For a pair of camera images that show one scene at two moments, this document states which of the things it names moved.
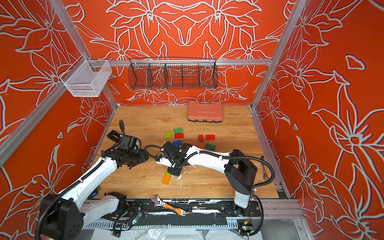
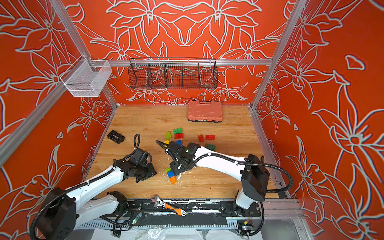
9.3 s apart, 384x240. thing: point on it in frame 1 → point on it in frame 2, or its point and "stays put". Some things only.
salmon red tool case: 205,111 stays put
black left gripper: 143,157 → 151,173
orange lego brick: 166,179 → 173,180
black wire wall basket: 173,73 stays put
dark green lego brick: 179,130 stays put
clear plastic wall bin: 85,78 stays put
